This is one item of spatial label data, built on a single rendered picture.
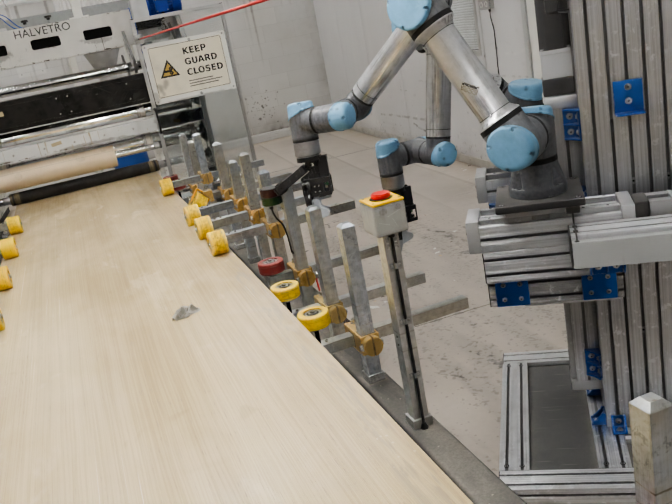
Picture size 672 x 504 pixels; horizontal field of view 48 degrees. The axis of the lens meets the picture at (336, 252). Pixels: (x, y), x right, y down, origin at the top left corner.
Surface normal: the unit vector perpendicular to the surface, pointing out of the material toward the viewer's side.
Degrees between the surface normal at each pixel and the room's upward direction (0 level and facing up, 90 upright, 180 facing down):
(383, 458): 0
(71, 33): 90
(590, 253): 90
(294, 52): 90
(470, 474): 0
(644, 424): 90
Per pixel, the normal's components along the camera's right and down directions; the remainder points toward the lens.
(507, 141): -0.40, 0.46
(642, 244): -0.22, 0.33
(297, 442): -0.18, -0.94
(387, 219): 0.34, 0.22
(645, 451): -0.92, 0.27
